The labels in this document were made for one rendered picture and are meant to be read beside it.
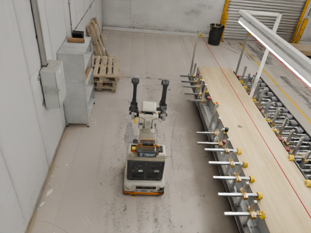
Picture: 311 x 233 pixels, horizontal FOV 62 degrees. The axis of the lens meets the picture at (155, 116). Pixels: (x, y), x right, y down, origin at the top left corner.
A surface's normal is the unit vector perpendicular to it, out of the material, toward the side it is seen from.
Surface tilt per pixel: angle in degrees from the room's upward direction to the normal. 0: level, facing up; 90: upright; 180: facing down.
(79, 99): 90
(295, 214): 0
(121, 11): 90
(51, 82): 90
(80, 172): 0
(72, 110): 90
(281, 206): 0
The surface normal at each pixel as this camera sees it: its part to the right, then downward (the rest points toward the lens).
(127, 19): 0.05, 0.58
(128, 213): 0.09, -0.81
